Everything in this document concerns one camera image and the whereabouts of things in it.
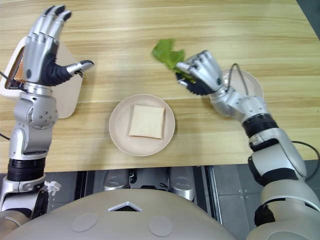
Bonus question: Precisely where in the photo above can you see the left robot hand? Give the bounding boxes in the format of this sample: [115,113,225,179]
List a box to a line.
[23,4,95,88]

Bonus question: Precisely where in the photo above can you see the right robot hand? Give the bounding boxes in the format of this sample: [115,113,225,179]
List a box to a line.
[175,49,228,97]

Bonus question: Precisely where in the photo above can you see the green lettuce leaf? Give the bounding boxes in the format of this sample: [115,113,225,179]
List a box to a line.
[151,38,197,85]

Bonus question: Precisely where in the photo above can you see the bread slice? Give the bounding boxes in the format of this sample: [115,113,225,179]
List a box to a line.
[128,104,167,140]
[13,47,26,84]

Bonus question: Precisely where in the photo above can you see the white round plate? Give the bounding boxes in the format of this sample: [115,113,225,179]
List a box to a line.
[208,68,265,106]

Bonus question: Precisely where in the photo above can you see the cream toaster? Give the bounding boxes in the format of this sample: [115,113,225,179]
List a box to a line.
[0,37,85,120]

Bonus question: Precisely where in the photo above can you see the beige round plate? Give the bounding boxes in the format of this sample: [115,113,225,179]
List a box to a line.
[108,93,176,157]

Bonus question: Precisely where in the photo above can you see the robot body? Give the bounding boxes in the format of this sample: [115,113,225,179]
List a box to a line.
[1,188,237,240]

